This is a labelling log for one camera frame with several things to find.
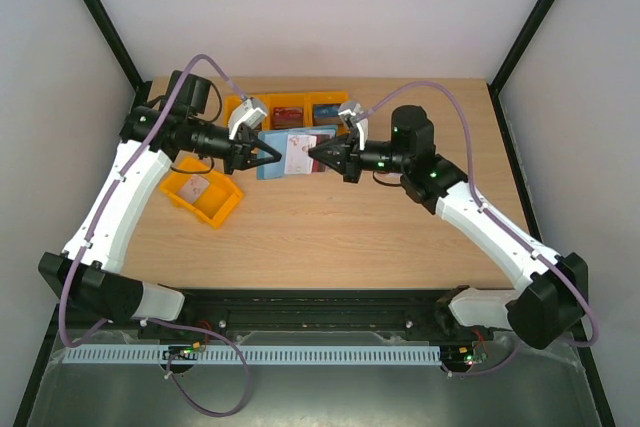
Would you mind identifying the white pink credit card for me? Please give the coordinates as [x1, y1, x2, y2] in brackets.
[284, 134, 317, 176]

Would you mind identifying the teal leather card holder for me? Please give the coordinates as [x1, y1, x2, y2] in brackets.
[256, 126, 338, 180]

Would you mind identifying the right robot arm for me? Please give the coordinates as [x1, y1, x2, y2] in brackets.
[309, 105, 588, 350]

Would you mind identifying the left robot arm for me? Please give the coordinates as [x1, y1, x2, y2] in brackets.
[38, 71, 281, 322]

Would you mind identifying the blue card stack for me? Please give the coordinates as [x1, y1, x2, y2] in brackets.
[312, 104, 341, 126]

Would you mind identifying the red card stack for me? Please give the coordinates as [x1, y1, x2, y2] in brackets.
[272, 107, 304, 130]

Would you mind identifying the pink card in loose bin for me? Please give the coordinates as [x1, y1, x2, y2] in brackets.
[178, 175, 210, 203]

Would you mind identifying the middle yellow bin in row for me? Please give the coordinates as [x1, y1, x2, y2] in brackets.
[267, 93, 311, 130]

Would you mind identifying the loose yellow bin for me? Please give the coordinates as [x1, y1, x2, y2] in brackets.
[158, 157, 244, 229]

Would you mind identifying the right yellow bin in row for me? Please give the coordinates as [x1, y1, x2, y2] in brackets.
[304, 91, 350, 126]

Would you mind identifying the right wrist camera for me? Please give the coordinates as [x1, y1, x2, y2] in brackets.
[338, 100, 369, 151]

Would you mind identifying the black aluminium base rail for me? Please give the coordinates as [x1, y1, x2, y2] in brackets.
[54, 288, 501, 342]

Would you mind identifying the slotted white cable duct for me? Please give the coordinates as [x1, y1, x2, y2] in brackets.
[61, 344, 441, 366]

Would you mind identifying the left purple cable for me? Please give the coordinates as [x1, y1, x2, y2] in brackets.
[57, 53, 252, 417]

